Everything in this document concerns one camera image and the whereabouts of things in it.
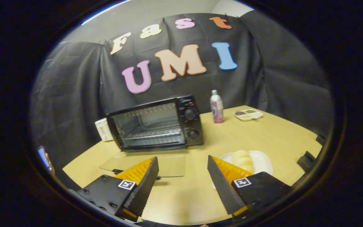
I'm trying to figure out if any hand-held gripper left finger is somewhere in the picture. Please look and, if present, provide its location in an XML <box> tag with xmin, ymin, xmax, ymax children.
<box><xmin>70</xmin><ymin>156</ymin><xmax>159</xmax><ymax>223</ymax></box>

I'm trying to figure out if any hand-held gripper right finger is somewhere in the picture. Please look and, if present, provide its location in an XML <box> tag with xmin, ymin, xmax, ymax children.
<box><xmin>207</xmin><ymin>155</ymin><xmax>292</xmax><ymax>221</ymax></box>

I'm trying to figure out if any yellow bread roll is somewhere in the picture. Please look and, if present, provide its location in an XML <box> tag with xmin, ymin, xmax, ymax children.
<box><xmin>232</xmin><ymin>149</ymin><xmax>254</xmax><ymax>173</ymax></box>

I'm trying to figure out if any black toaster oven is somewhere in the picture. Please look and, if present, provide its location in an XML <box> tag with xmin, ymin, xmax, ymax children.
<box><xmin>99</xmin><ymin>95</ymin><xmax>205</xmax><ymax>181</ymax></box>

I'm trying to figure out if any white pop-up toaster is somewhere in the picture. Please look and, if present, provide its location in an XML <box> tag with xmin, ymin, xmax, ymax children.
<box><xmin>95</xmin><ymin>118</ymin><xmax>114</xmax><ymax>142</ymax></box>

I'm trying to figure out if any white square plate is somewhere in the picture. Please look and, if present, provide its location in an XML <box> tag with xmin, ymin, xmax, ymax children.
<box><xmin>220</xmin><ymin>150</ymin><xmax>274</xmax><ymax>177</ymax></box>

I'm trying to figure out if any pink spray can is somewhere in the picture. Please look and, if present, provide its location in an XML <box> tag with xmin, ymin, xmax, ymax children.
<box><xmin>210</xmin><ymin>90</ymin><xmax>224</xmax><ymax>124</ymax></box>

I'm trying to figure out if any white divided sauce dish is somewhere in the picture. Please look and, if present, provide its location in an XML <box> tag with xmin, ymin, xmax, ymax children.
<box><xmin>233</xmin><ymin>109</ymin><xmax>263</xmax><ymax>121</ymax></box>

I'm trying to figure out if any smartphone with lit screen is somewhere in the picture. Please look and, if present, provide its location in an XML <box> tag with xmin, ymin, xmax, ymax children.
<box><xmin>37</xmin><ymin>145</ymin><xmax>52</xmax><ymax>172</ymax></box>

